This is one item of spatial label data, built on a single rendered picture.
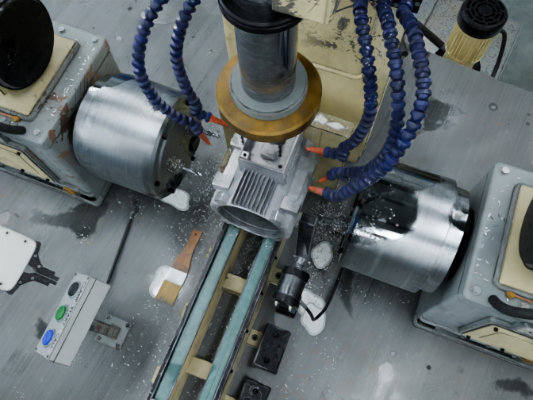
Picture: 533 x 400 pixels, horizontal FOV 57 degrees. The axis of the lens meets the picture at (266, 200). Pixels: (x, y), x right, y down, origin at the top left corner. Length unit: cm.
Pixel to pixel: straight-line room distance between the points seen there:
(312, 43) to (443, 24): 125
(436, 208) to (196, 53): 92
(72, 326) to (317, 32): 74
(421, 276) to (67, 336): 69
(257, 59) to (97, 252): 81
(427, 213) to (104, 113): 68
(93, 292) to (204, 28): 93
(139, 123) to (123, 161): 9
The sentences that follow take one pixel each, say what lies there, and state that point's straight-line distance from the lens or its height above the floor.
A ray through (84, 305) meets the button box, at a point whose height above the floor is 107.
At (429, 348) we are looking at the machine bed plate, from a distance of 129.
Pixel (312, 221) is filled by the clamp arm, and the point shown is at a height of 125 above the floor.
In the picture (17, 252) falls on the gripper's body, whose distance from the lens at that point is 99.
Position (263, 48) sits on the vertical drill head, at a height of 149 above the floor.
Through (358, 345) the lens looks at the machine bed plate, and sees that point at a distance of 125.
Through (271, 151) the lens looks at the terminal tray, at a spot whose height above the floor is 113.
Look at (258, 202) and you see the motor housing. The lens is 100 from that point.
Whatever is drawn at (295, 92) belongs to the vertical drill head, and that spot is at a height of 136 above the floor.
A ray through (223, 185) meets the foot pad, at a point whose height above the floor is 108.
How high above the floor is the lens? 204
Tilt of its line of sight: 69 degrees down
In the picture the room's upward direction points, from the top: 4 degrees counter-clockwise
